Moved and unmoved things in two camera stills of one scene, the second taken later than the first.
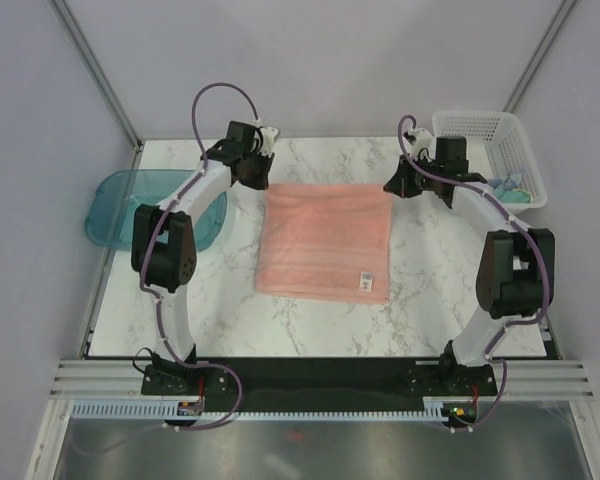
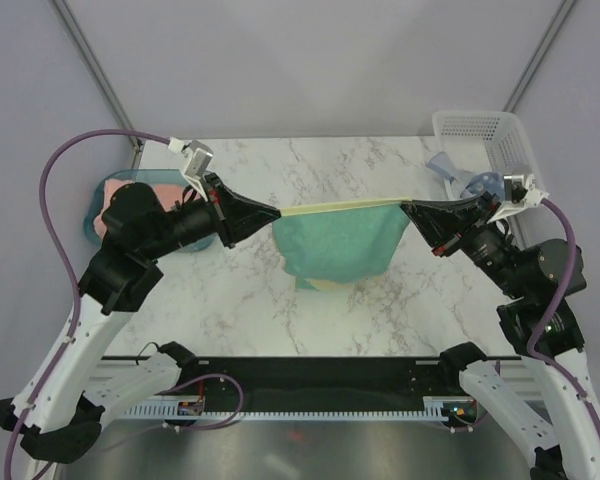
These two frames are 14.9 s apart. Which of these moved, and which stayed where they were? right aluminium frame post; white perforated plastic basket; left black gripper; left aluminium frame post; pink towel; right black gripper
Moved: left black gripper; right black gripper; pink towel
Stayed: white perforated plastic basket; left aluminium frame post; right aluminium frame post
